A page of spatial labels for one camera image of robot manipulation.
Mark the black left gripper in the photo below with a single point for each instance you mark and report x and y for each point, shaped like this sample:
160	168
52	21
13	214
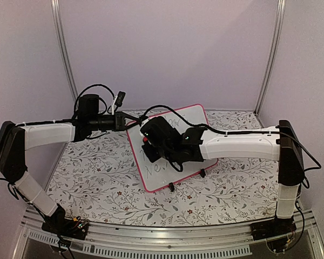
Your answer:
120	123

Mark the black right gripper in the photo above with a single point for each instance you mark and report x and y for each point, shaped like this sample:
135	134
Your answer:
152	156

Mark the pink framed whiteboard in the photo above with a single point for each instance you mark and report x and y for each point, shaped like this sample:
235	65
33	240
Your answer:
157	175

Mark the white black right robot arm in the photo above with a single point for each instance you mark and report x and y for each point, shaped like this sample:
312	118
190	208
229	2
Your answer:
275	144

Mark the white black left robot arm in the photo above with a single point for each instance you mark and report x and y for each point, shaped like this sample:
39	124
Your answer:
17	139

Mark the black whiteboard foot clip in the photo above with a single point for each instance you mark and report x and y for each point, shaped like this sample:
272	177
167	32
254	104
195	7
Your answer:
202	173
171	187

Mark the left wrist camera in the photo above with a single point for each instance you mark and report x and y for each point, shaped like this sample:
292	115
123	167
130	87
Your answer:
117	102

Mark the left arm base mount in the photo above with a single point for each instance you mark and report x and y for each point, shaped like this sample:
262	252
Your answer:
72	228

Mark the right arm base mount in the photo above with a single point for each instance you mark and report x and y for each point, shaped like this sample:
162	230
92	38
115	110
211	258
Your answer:
271	228

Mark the left aluminium corner post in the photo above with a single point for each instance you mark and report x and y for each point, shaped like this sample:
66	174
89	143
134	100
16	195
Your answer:
57	20

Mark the aluminium corner post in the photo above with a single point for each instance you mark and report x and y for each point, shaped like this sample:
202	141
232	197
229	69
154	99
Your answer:
278	24
57	20

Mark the aluminium front rail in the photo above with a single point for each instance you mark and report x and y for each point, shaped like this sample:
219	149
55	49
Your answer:
104	240

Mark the right aluminium corner post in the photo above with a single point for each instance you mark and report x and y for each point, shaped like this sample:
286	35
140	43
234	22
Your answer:
278	24

